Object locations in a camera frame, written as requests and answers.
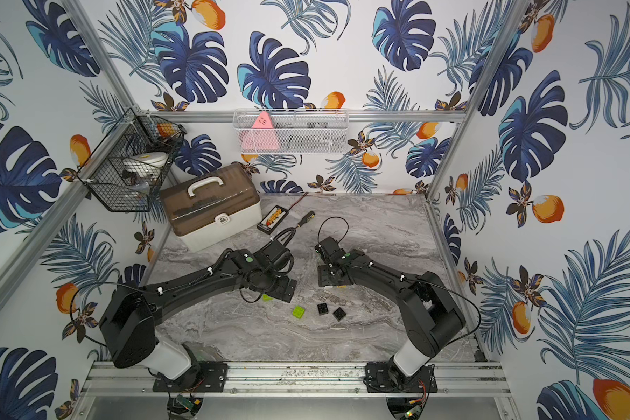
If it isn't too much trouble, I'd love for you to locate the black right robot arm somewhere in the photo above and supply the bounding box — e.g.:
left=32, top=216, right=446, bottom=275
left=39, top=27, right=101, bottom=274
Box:
left=317, top=247, right=467, bottom=393

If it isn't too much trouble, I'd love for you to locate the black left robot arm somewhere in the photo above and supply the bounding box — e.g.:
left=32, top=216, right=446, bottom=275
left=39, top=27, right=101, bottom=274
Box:
left=100, top=247, right=297, bottom=388

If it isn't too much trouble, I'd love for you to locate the black square brick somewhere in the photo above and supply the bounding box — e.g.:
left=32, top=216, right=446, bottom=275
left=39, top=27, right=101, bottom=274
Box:
left=317, top=303, right=329, bottom=316
left=332, top=307, right=347, bottom=322

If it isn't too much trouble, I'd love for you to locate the black yellow screwdriver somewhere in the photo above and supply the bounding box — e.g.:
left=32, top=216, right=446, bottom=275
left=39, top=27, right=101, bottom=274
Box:
left=288, top=211, right=315, bottom=231

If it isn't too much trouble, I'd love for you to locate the black bit holder case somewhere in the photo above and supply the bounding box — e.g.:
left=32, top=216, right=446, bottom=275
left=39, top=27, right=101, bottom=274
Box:
left=257, top=205, right=289, bottom=235

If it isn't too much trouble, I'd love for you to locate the white storage box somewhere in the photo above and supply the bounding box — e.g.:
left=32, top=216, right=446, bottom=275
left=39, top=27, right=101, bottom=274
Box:
left=159, top=163, right=262, bottom=252

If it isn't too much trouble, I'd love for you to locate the pink triangle card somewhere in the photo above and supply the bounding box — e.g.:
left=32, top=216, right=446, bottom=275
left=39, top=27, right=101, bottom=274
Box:
left=240, top=111, right=280, bottom=152

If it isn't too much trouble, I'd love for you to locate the white round object in basket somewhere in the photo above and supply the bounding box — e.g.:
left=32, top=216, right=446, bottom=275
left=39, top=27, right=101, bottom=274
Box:
left=122, top=152, right=168, bottom=177

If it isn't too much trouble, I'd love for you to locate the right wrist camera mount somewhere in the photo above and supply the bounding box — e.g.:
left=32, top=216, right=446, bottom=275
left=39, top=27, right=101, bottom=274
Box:
left=315, top=236, right=347, bottom=266

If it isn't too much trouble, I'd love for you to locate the clear mesh wall shelf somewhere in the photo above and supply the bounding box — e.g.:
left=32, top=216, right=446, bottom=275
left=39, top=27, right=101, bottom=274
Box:
left=233, top=108, right=349, bottom=155

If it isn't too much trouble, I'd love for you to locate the black wire basket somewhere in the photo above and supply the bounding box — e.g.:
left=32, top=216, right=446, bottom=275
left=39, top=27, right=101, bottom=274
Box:
left=76, top=108, right=187, bottom=213

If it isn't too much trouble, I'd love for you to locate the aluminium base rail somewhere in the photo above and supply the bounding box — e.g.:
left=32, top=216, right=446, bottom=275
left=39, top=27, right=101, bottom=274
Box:
left=72, top=362, right=521, bottom=419

